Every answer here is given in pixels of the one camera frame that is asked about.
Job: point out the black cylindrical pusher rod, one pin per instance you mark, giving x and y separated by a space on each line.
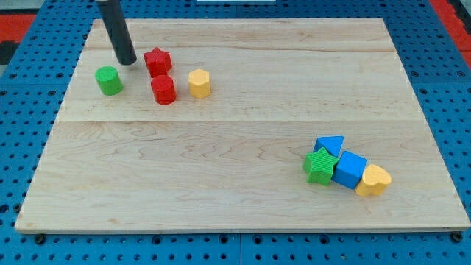
115 24

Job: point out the blue triangle block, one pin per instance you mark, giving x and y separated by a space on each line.
332 144

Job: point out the red star block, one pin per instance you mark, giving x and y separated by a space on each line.
158 62

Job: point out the green cylinder block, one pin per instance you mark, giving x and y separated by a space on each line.
108 80

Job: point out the red cylinder block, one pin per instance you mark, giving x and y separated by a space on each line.
163 89

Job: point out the yellow hexagon block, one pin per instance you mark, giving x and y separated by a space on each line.
199 83

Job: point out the light wooden board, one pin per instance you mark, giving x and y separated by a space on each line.
232 162

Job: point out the green star block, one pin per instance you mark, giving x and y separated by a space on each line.
319 166

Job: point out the blue cube block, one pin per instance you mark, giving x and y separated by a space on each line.
349 169

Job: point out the yellow heart block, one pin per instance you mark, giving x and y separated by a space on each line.
374 181

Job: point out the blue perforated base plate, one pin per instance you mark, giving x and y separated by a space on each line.
35 81

